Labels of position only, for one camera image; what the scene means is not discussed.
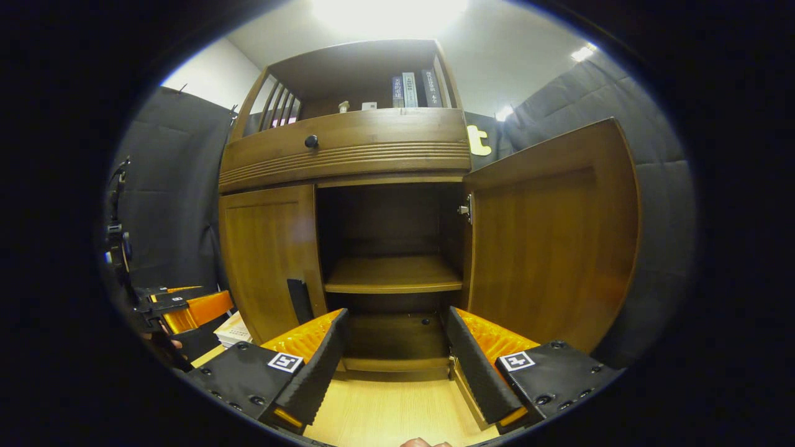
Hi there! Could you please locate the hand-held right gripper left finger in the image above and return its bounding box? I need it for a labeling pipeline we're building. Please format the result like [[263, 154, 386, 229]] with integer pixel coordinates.
[[186, 309, 350, 434]]

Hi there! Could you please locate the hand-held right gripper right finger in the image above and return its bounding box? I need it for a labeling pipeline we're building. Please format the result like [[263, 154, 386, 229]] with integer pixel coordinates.
[[446, 306, 624, 434]]

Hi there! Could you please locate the wooden shoe cabinet door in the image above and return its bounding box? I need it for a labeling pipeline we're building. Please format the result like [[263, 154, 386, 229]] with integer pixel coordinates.
[[219, 184, 328, 345], [463, 118, 640, 354]]

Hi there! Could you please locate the wooden double-door shoe cabinet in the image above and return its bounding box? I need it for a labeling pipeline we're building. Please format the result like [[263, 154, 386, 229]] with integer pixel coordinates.
[[217, 38, 640, 382]]

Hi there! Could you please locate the small stack of books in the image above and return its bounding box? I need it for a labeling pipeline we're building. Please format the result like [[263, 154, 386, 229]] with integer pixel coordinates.
[[214, 310, 253, 348]]

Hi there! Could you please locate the wooden inner shelf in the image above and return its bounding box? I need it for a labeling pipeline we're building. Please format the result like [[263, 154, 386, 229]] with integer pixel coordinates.
[[324, 255, 463, 294]]

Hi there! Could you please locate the dark book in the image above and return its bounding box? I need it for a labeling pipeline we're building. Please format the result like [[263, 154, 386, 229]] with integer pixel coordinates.
[[422, 68, 443, 107]]

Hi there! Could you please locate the large ceiling light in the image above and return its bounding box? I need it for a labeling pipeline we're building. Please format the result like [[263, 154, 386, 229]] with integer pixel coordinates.
[[311, 0, 470, 38]]

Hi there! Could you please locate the black door handle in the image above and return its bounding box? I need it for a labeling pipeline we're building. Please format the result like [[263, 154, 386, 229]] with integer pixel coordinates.
[[287, 279, 314, 325]]

